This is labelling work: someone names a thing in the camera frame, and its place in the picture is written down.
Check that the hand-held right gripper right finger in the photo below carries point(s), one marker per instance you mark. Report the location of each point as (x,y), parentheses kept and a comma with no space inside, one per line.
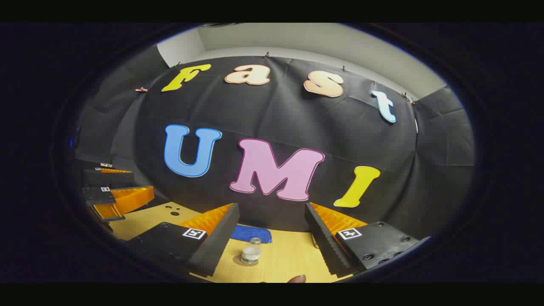
(325,242)

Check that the copper cloth clip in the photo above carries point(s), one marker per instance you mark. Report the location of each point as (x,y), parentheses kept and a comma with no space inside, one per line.
(141,89)

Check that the blue towel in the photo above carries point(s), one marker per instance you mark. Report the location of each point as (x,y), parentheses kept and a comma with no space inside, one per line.
(250,233)

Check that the clear plastic water bottle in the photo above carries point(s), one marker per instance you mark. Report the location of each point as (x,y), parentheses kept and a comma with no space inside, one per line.
(251,254)

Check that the black backdrop cloth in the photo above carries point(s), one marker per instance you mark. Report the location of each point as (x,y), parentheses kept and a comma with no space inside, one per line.
(276,110)

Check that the round brown coaster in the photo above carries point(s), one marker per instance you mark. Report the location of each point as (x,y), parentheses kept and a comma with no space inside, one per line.
(296,279)

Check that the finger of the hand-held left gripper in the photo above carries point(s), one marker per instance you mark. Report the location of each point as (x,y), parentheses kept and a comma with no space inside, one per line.
(106,178)
(97,196)

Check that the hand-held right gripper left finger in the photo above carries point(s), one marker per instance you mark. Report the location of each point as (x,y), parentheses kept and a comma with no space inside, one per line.
(216,242)

